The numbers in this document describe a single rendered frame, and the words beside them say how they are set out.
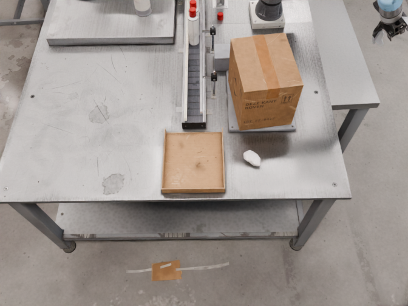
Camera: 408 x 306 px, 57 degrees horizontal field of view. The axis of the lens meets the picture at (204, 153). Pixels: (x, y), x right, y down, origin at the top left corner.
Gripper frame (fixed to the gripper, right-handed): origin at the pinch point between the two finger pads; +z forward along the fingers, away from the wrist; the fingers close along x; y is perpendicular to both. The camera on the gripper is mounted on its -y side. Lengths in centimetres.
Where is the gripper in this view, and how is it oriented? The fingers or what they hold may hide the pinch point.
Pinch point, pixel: (389, 31)
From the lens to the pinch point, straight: 183.4
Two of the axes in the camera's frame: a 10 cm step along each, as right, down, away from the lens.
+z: 4.6, 1.1, 8.8
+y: 4.1, 8.5, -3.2
